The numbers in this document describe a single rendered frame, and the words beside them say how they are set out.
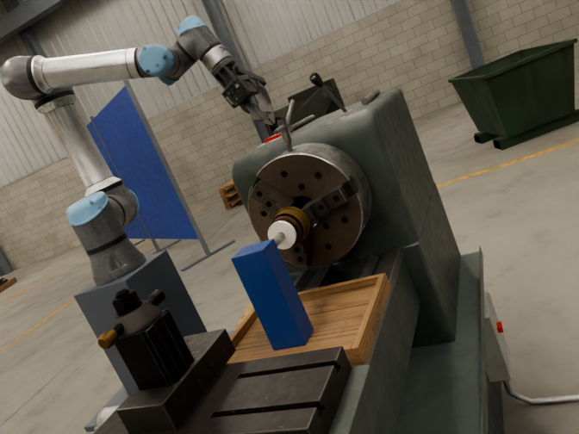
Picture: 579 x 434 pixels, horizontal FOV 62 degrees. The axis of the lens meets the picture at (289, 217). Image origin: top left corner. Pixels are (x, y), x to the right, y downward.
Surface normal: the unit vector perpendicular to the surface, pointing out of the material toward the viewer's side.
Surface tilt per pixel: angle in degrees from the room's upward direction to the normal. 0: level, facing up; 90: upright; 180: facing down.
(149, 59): 90
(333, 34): 90
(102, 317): 90
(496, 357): 90
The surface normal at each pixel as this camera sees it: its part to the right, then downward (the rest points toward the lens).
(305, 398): -0.39, -0.90
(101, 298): -0.32, 0.34
